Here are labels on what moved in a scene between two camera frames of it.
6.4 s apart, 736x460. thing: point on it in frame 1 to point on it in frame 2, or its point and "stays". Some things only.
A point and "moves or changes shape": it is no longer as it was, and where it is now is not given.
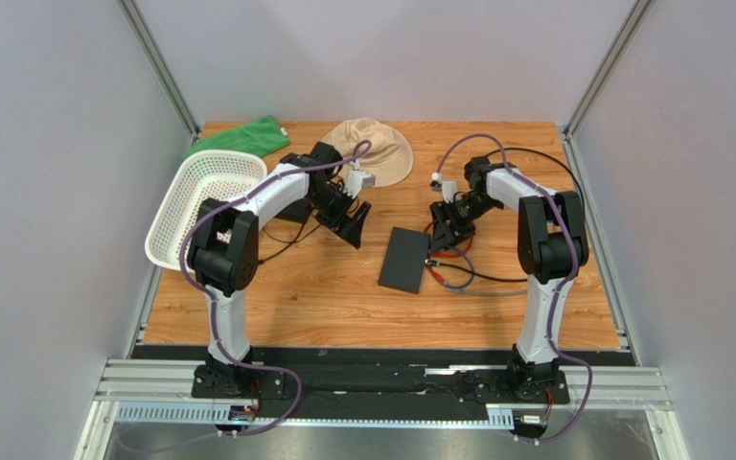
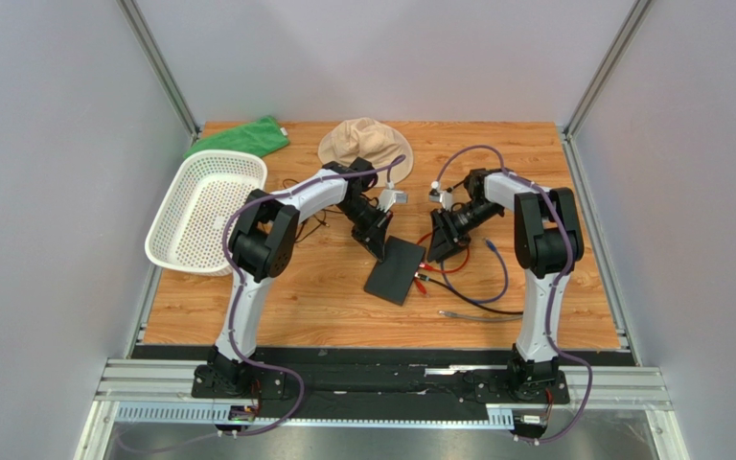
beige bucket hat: [389, 158] stays
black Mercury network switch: [404, 260] moves or changes shape
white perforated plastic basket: [207, 179] stays
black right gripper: [448, 217] stays
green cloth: [261, 136] stays
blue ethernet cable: [472, 268] to [487, 241]
